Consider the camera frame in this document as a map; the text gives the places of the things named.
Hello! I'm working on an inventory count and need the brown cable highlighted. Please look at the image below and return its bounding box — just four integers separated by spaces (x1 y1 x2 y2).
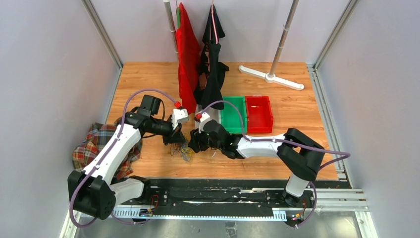
168 144 184 157

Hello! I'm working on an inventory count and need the blue cable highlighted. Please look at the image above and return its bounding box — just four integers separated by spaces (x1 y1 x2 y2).
174 144 194 164

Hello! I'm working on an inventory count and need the yellow cable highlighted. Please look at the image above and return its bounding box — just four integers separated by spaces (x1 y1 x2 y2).
178 141 195 158

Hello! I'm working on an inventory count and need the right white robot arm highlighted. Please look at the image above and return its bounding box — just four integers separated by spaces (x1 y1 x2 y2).
188 128 326 207

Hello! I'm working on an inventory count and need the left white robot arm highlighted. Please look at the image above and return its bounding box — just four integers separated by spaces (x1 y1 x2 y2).
67 95 188 220

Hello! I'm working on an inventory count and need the white plastic bin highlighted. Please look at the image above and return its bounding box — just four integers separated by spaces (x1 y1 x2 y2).
193 105 221 129

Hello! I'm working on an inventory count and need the green plastic bin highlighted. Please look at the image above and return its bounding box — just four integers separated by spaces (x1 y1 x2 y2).
221 96 247 134

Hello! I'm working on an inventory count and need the black hanging garment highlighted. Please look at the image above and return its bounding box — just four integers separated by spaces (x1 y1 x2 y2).
194 6 229 110

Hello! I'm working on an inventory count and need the red plastic bin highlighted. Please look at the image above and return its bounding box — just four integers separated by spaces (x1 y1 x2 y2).
245 96 273 133

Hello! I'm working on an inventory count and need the plaid flannel shirt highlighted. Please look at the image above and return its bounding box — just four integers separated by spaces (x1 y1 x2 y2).
72 118 143 179

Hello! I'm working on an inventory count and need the white rack base foot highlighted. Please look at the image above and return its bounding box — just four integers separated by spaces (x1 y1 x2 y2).
238 65 305 90

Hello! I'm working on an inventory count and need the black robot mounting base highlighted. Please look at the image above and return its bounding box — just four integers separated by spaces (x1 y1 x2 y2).
126 178 316 217

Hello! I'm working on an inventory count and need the red hanging shirt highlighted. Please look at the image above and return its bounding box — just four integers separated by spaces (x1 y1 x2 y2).
176 3 201 114

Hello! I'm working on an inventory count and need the left metal rack pole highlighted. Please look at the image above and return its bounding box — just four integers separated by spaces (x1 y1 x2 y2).
163 0 179 60

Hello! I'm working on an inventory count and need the metal rack pole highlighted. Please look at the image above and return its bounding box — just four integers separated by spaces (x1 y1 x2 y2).
163 0 179 60
268 0 299 78

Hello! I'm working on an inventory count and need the green clothes hanger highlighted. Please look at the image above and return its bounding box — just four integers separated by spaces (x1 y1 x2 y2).
176 7 181 29

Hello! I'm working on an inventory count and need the pink clothes hanger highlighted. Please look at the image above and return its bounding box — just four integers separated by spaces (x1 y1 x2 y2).
211 0 219 44

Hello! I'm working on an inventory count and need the right metal rack pole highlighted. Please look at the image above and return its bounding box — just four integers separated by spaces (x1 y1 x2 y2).
268 0 299 78

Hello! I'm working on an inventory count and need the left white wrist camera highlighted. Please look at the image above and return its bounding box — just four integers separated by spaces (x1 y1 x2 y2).
171 109 189 129

